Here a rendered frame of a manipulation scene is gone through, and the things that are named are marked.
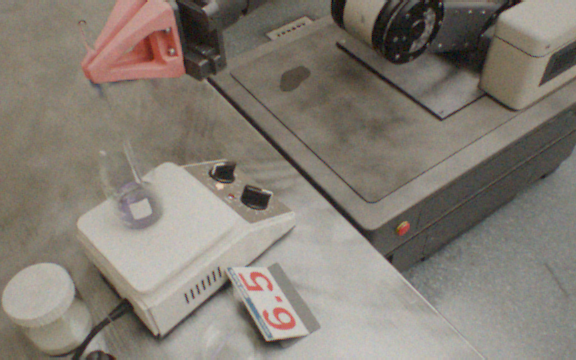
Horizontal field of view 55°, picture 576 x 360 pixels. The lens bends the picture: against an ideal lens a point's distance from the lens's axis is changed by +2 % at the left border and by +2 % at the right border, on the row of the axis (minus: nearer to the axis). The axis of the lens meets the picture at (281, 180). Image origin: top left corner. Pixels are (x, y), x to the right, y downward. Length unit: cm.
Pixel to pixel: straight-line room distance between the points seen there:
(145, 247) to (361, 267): 24
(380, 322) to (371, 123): 81
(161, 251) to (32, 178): 29
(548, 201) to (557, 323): 39
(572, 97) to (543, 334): 58
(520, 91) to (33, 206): 106
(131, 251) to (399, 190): 77
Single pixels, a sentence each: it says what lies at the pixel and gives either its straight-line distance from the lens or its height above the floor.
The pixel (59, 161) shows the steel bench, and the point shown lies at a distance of 79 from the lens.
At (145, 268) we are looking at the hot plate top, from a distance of 53.
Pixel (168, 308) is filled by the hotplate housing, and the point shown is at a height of 80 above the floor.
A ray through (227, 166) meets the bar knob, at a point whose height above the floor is 81.
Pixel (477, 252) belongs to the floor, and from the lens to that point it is 159.
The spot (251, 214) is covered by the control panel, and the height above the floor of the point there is 81.
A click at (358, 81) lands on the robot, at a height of 36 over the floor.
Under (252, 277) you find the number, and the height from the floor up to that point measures 77.
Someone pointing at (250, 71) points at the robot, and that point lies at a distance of 149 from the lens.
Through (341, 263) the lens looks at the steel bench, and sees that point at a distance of 62.
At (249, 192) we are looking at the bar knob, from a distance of 60.
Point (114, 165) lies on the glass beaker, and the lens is 55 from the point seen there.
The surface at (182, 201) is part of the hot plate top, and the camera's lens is 57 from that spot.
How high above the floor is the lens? 127
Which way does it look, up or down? 49 degrees down
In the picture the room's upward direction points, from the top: 3 degrees counter-clockwise
